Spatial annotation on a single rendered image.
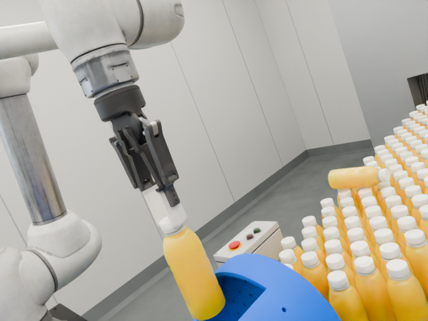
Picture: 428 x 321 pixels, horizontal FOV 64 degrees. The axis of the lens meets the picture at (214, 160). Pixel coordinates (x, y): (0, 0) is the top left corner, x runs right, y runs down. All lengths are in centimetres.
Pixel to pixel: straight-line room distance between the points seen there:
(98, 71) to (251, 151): 434
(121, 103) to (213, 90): 403
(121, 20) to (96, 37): 5
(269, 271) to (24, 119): 78
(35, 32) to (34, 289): 66
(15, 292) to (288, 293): 73
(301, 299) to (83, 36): 50
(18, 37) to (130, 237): 303
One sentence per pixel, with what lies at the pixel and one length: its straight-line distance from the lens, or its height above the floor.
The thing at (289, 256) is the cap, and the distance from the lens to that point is 93.
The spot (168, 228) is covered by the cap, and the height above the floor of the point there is 135.
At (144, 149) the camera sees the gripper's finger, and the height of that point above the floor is 149.
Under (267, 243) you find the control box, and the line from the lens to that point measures 105.
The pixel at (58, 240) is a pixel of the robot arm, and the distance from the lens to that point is 113.
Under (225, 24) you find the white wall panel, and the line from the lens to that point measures 510.
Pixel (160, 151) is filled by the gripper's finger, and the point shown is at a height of 148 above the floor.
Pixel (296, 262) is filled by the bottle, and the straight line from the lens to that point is 94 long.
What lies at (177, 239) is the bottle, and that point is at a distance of 58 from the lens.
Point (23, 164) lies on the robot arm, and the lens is 110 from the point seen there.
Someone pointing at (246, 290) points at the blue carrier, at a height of 115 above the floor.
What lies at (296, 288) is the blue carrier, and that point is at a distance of 59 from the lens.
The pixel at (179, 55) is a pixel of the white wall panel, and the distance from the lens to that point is 437.
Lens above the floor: 152
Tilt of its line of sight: 10 degrees down
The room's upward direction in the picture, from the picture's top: 22 degrees counter-clockwise
